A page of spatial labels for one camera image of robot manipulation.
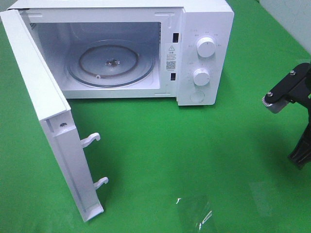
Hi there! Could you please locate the white microwave knob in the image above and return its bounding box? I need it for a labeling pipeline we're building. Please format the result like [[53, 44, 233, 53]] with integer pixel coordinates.
[[196, 36, 216, 58], [193, 68, 210, 86]]

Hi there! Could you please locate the glass microwave turntable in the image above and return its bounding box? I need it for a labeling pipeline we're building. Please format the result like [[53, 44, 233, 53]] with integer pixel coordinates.
[[68, 39, 159, 88]]

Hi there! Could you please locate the round white door button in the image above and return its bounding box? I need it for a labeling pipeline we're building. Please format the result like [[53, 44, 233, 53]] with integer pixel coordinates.
[[190, 91, 205, 103]]

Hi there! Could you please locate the white microwave door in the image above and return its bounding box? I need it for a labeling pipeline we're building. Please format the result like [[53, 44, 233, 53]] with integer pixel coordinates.
[[0, 10, 108, 221]]

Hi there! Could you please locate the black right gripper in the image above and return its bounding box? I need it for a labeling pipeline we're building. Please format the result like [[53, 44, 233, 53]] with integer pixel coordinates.
[[288, 80, 311, 169]]

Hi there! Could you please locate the white microwave oven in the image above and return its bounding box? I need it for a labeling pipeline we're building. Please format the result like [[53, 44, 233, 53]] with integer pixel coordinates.
[[0, 0, 234, 106]]

